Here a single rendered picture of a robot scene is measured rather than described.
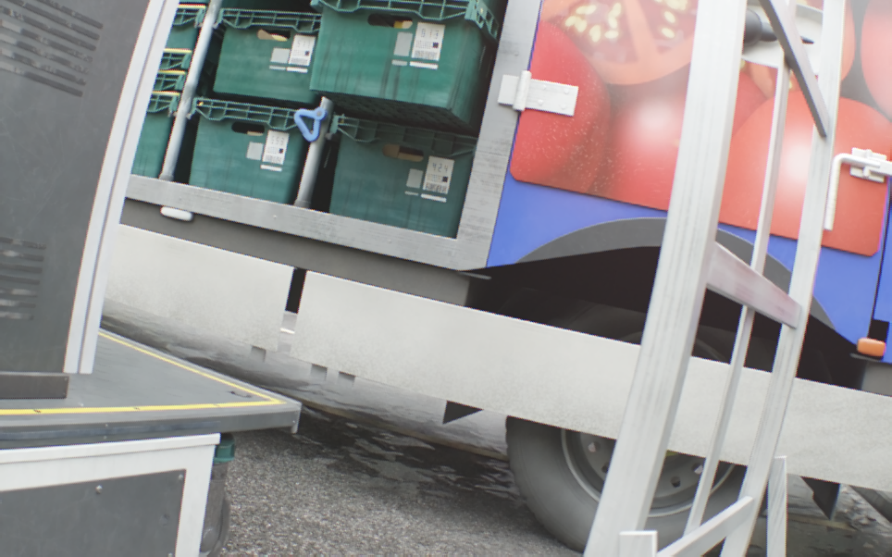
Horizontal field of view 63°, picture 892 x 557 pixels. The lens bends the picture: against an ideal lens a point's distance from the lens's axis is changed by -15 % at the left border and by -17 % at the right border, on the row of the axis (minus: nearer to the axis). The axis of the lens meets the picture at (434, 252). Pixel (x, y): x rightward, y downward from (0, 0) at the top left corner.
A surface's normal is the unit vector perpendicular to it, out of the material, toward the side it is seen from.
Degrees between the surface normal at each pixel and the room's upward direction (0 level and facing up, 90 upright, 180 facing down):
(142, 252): 90
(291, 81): 96
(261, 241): 90
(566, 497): 77
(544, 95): 90
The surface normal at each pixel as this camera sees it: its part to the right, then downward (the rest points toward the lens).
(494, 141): -0.29, -0.10
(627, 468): -0.54, -0.15
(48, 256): 0.90, 0.19
